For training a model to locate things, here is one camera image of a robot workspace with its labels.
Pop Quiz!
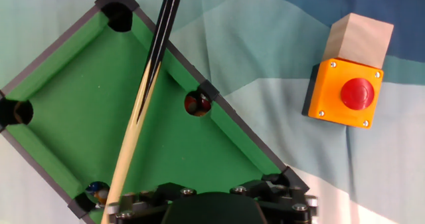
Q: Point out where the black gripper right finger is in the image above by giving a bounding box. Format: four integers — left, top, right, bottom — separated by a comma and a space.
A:
229, 179, 319, 224

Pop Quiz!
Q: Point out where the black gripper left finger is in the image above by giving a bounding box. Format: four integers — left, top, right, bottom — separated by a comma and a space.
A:
106, 182, 197, 224

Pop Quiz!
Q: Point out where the wooden pool cue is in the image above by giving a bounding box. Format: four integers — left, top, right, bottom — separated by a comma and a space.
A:
99, 0, 183, 224

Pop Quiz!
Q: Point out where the orange pool ball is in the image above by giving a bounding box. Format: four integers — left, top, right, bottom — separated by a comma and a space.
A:
94, 187, 110, 205

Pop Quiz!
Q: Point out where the blue pool ball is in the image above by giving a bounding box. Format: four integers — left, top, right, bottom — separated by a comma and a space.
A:
85, 181, 106, 193

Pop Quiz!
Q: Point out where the maroon pool ball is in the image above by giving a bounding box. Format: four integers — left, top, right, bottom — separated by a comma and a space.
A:
184, 95, 200, 114

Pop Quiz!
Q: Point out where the mini green pool table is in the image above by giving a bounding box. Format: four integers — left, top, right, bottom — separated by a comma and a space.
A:
0, 0, 311, 224

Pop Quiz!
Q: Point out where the red pool ball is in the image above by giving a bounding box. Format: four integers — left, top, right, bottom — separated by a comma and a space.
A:
199, 96, 213, 112

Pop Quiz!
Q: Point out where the orange emergency button box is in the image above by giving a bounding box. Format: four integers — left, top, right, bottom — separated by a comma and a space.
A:
301, 58, 385, 129

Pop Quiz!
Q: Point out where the blue white tablecloth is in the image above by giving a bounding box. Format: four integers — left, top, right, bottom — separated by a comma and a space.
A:
0, 0, 425, 224

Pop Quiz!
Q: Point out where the plain wooden block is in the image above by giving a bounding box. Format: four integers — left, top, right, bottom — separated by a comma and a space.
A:
321, 12, 395, 70

